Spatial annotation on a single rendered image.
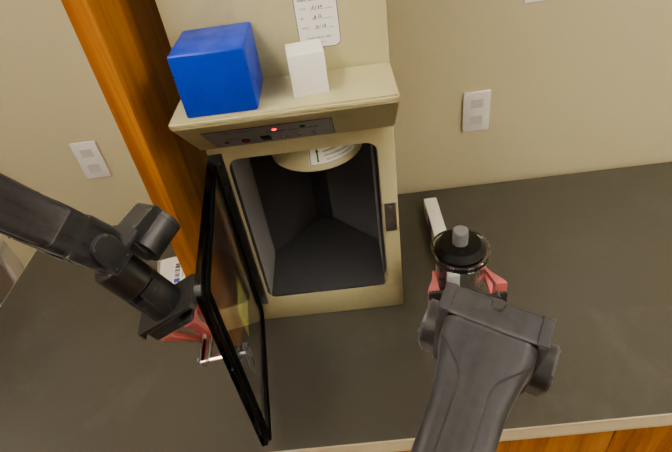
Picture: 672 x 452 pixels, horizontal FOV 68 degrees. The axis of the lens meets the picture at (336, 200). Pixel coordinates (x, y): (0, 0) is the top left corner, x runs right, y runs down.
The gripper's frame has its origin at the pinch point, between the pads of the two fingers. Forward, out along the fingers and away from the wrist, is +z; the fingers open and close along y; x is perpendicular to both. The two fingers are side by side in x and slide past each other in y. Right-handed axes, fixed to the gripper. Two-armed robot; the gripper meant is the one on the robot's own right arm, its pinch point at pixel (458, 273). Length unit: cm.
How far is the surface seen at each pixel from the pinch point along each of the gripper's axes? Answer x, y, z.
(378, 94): -41.1, 12.8, -3.6
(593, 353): 16.0, -24.0, -9.8
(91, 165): -5, 89, 49
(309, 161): -23.7, 25.2, 8.9
